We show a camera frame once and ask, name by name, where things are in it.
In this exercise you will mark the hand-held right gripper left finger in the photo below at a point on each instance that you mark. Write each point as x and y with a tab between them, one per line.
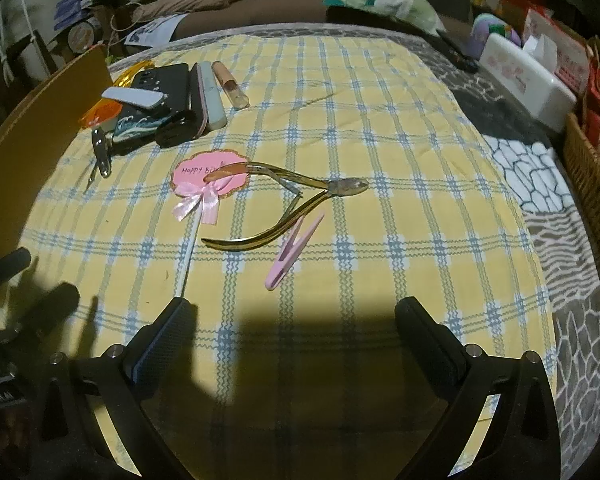
160	340

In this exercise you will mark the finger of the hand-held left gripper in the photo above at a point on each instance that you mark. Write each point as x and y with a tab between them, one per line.
55	301
10	262

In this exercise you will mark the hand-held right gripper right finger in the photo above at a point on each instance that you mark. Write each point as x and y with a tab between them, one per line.
420	330

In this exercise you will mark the brown cardboard box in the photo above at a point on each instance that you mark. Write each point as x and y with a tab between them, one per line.
40	110

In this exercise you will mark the orange sauce packet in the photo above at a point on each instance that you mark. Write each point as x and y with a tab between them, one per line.
96	116

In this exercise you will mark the grey nail file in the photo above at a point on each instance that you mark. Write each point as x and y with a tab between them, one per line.
212	100

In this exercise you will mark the pink hair clip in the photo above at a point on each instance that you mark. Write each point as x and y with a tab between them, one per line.
286	259

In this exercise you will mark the gold cuticle nipper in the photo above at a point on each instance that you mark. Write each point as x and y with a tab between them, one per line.
350	186

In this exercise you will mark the pink birthday cake topper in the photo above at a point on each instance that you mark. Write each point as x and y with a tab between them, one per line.
197	176

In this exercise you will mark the yellow plaid cloth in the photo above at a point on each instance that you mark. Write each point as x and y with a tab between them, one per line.
355	135

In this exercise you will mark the wicker basket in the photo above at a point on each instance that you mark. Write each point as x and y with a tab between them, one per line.
590	175

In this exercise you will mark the pink edged black nail file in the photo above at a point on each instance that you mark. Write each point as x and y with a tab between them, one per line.
196	105

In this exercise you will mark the round tin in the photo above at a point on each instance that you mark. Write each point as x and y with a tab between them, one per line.
82	35

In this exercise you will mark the black wave print phone case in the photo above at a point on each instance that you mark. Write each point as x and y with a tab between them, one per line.
170	85

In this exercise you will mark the stack of purple boxes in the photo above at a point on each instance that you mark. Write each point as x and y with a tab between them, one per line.
72	7

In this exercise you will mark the lip gloss tube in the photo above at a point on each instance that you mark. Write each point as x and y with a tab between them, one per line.
228	84

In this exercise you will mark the white tissue box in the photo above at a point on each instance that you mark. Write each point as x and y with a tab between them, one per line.
530	82

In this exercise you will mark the white printed paper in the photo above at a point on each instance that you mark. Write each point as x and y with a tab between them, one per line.
155	30

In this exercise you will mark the black remote control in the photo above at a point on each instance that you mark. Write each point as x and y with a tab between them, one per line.
457	52

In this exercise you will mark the purple plush toy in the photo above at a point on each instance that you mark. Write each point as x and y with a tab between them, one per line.
495	30

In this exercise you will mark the brown folded blanket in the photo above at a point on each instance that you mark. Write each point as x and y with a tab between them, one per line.
195	2

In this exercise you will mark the brown sofa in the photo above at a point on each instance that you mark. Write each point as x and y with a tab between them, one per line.
280	5

